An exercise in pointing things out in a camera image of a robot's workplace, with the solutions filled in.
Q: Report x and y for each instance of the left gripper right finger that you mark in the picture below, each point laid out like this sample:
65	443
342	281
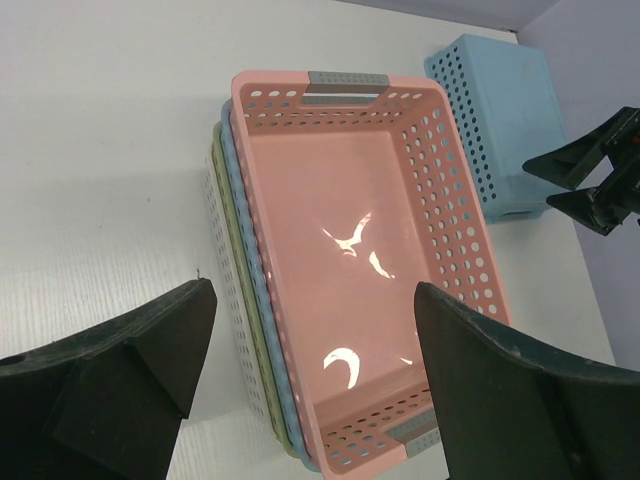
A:
510	406

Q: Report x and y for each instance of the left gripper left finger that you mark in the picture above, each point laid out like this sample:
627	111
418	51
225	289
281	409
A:
108	401

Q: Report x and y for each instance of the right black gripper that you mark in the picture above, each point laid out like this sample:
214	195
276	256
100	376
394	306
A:
602	208

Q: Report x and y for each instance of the blue plastic basket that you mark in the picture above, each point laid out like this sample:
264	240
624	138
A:
266	330
506	111

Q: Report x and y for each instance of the pink plastic basket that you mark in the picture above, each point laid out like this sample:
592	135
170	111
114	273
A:
358	190

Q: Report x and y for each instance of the white plastic basket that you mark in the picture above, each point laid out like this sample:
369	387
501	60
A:
233	300

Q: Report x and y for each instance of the green plastic basket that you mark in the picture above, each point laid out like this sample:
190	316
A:
251	308

